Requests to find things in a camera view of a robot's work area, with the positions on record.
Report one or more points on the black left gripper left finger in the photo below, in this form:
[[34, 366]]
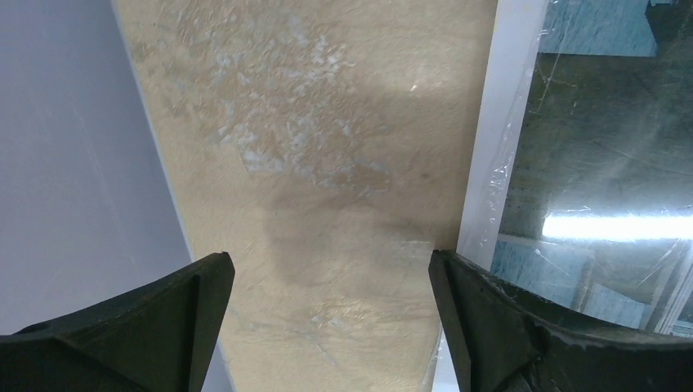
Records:
[[158, 337]]

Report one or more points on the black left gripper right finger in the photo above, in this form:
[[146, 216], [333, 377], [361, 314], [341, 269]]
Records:
[[502, 337]]

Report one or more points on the glossy building photo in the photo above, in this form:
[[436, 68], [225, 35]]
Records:
[[580, 188]]

